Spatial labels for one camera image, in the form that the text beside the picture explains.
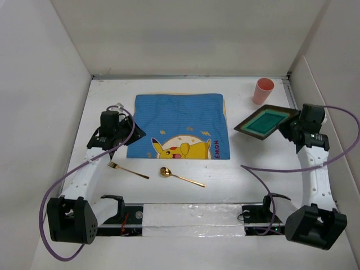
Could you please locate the blue yellow printed cloth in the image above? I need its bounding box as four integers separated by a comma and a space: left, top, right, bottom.
127, 93, 230, 160

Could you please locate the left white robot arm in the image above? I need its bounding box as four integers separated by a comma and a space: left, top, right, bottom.
47, 106, 146, 244

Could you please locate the purple cable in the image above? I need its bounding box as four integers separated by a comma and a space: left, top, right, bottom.
240, 105, 360, 236
38, 104, 135, 262

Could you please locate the pink plastic cup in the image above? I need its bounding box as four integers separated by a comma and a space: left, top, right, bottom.
252, 78, 275, 105

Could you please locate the gold fork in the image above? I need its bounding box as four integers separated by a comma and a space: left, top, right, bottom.
108, 161, 150, 179

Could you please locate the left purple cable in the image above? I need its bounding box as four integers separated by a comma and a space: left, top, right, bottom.
38, 104, 135, 262

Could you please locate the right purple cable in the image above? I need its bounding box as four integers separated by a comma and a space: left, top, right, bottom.
240, 105, 360, 236

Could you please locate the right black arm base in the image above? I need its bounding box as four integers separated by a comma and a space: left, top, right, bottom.
237, 195, 285, 236

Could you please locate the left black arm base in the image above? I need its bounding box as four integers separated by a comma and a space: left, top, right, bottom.
90, 204, 143, 237

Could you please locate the gold spoon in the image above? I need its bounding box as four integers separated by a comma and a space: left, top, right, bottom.
160, 167, 206, 188

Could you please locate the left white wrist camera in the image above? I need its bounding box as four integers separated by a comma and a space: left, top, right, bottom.
111, 102, 124, 112

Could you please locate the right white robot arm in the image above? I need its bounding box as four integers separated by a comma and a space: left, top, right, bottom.
260, 104, 347, 250

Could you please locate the green square plate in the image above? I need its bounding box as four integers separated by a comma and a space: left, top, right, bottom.
234, 105, 300, 140

